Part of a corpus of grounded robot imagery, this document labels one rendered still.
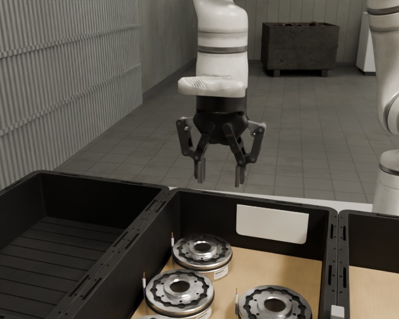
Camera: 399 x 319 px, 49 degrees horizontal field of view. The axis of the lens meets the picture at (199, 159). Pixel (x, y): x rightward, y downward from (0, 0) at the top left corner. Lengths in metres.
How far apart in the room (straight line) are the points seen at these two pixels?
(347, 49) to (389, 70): 7.52
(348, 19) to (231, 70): 7.79
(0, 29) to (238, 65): 2.45
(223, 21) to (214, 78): 0.07
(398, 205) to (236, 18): 0.55
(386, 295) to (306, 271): 0.13
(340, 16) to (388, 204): 7.46
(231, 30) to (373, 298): 0.46
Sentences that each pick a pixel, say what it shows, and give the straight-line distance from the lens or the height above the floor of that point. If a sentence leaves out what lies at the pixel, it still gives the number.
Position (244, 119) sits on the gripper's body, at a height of 1.10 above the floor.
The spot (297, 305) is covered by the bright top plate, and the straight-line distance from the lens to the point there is 0.66.
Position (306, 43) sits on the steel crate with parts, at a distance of 7.12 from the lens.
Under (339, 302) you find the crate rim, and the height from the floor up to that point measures 0.93.
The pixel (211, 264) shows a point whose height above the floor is 0.86.
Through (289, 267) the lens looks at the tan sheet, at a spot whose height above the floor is 0.83.
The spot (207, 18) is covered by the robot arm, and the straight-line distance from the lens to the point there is 0.61.
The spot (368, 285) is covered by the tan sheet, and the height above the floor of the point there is 0.83.
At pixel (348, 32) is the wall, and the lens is 8.39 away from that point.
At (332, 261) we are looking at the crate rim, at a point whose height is 0.93.
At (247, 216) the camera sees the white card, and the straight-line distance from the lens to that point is 0.79.
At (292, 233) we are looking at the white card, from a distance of 0.80.
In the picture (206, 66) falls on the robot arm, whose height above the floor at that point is 1.18.
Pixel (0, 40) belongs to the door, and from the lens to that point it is 2.96.
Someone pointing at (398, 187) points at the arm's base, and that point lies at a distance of 0.97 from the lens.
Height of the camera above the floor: 1.28
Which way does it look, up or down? 21 degrees down
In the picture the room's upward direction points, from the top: straight up
